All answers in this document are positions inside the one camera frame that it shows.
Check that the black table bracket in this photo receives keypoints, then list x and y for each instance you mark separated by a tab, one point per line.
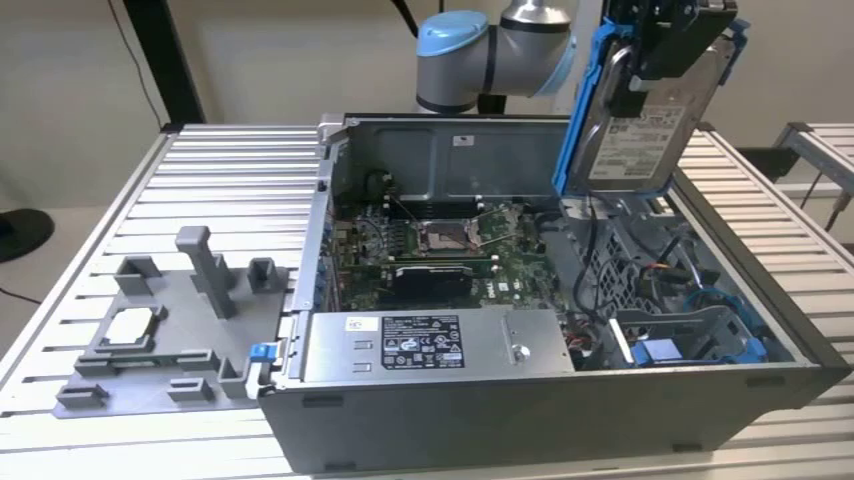
768	162

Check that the black upright post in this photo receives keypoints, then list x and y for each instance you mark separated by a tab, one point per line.
167	60

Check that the black open PC case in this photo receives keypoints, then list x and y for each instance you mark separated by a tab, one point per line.
468	425

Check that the silver CPU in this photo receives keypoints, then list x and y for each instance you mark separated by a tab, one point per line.
131	327

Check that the slatted metal side table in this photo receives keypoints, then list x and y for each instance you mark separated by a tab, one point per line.
824	145

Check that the grey metal disk bay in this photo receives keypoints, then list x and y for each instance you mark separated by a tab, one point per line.
621	280

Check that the blue case latch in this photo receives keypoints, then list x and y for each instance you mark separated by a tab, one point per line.
263	352

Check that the green motherboard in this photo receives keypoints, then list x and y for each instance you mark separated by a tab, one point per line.
521	280

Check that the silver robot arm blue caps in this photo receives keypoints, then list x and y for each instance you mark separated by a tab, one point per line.
461	65

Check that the hard disk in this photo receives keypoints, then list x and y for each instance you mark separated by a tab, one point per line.
641	150

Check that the black round monitor foot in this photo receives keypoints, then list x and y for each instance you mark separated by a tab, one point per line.
23	235

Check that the grey parts rack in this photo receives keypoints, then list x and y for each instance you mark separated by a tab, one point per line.
187	350

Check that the installed green RAM stick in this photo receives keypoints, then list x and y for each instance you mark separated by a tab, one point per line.
441	258

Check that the black graphics card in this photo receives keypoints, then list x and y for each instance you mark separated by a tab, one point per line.
430	287

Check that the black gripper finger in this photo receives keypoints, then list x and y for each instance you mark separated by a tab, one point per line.
681	45

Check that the silver power supply unit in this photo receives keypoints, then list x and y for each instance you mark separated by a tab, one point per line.
534	332

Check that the small blue disk carrier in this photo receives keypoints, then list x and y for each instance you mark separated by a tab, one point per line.
657	351

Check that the CPU socket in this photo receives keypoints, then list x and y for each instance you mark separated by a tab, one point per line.
448	241

